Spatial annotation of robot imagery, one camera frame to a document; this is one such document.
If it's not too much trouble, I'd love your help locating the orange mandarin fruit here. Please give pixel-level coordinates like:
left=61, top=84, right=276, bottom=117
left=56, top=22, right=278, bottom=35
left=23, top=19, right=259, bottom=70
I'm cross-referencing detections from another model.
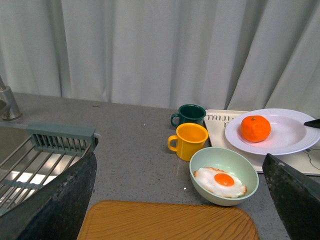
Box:
left=240, top=115, right=272, bottom=143

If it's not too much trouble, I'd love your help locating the cream bear serving tray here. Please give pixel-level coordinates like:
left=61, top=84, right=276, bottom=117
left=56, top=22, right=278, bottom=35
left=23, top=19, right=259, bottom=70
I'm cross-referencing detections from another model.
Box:
left=204, top=109, right=320, bottom=176

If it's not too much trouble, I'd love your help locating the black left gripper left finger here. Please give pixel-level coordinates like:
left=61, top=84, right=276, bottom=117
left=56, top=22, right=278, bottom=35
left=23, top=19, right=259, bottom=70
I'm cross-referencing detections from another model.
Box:
left=0, top=152, right=97, bottom=240

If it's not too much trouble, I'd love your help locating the wooden cutting board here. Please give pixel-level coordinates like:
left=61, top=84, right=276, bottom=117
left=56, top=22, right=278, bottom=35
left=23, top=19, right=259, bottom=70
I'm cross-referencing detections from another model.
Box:
left=78, top=200, right=260, bottom=240

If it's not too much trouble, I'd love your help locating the yellow enamel mug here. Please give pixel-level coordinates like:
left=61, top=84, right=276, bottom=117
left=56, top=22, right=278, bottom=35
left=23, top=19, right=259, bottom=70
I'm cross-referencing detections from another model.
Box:
left=167, top=123, right=209, bottom=162

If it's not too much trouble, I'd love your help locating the green metal sink rack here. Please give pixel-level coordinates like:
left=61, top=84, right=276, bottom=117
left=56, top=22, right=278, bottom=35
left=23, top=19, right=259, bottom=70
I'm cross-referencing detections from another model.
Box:
left=0, top=122, right=101, bottom=215

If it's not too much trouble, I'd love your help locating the light green bowl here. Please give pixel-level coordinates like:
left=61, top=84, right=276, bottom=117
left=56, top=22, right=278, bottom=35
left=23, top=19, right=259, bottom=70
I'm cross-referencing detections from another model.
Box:
left=189, top=147, right=259, bottom=206

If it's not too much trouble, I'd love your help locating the steel faucet base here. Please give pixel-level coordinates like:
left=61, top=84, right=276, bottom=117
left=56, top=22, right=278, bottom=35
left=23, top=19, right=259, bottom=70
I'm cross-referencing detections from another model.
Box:
left=0, top=78, right=22, bottom=121

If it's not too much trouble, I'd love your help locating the black left gripper right fingertip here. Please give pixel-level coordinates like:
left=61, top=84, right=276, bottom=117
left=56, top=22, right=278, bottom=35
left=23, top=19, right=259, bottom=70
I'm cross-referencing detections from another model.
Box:
left=304, top=119, right=320, bottom=129

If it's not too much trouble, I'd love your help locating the toy fried egg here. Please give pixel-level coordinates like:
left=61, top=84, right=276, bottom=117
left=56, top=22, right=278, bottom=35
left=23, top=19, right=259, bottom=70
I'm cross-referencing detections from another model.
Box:
left=193, top=167, right=247, bottom=199

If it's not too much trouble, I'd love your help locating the white curtain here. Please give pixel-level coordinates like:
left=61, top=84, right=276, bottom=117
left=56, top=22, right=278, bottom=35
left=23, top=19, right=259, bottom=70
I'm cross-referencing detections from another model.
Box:
left=0, top=0, right=320, bottom=118

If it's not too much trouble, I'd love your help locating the dark green enamel mug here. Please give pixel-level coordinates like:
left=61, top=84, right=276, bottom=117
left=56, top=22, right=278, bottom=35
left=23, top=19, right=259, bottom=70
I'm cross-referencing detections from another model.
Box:
left=170, top=104, right=206, bottom=128

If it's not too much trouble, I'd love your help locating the white ridged plate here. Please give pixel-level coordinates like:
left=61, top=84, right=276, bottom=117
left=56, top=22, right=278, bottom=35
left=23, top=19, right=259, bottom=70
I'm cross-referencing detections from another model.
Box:
left=224, top=108, right=320, bottom=156

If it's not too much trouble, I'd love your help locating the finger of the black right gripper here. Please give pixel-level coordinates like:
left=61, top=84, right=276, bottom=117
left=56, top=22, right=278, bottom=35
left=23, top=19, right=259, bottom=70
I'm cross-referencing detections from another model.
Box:
left=262, top=153, right=320, bottom=240

